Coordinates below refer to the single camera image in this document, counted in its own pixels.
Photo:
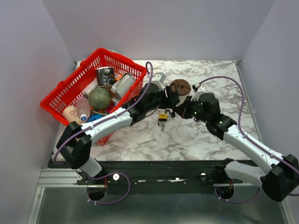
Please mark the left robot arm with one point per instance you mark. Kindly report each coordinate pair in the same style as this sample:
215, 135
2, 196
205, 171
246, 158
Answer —
75, 143

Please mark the blue white bottle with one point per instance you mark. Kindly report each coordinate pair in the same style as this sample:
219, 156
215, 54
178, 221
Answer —
94, 117

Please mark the silver key bunch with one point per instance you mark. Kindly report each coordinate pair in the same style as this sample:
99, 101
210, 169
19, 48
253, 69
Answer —
162, 125

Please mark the white small box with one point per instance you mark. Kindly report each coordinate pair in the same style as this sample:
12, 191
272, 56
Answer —
90, 87

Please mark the black headed key bunch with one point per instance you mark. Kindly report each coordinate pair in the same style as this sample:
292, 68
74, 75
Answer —
172, 115

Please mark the silver grey can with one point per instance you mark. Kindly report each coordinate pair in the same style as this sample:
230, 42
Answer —
122, 86

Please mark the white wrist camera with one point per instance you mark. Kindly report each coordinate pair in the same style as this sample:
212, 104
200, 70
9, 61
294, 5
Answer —
158, 79
198, 91

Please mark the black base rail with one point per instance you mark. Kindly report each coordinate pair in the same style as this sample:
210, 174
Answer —
161, 177

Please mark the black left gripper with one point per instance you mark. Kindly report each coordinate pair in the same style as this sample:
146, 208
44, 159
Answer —
168, 103

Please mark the black Kaijing padlock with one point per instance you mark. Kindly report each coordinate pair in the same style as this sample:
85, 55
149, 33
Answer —
174, 91

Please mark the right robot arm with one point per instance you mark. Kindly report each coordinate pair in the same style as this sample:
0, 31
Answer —
276, 174

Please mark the green glitter ball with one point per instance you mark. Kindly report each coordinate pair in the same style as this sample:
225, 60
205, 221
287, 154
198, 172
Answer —
99, 98

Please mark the brown wrapped paper roll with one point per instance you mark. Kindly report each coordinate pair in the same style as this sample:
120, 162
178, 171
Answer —
184, 89

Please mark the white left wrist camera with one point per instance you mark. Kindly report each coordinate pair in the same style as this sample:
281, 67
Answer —
158, 79

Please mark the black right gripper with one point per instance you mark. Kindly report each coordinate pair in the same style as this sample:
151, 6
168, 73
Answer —
183, 108

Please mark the yellow Opel padlock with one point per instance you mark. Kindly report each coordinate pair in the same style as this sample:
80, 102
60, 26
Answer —
163, 117

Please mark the red plastic basket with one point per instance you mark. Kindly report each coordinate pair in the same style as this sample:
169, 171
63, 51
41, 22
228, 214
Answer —
68, 91

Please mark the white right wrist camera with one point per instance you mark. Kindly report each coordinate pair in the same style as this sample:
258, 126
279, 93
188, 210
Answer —
198, 91

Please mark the clear plastic bottle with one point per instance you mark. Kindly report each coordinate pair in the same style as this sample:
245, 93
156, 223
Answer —
83, 109

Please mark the dark printed can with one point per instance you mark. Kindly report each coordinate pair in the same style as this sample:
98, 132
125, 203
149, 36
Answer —
105, 76

